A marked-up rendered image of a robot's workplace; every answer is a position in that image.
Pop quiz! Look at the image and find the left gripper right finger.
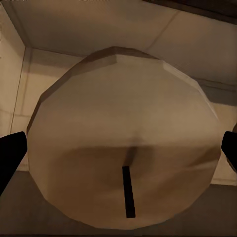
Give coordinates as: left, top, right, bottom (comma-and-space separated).
221, 131, 237, 172

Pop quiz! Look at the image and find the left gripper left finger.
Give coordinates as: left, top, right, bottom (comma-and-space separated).
0, 131, 27, 196

